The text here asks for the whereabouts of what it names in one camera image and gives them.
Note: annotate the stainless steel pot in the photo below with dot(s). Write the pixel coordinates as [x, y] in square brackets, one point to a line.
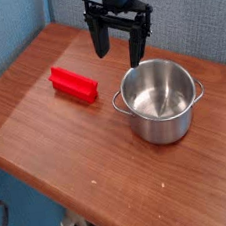
[158, 97]

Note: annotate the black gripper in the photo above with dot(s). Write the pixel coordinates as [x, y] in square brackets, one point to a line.
[127, 15]

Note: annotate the red plastic block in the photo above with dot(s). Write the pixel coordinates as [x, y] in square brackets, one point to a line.
[74, 84]

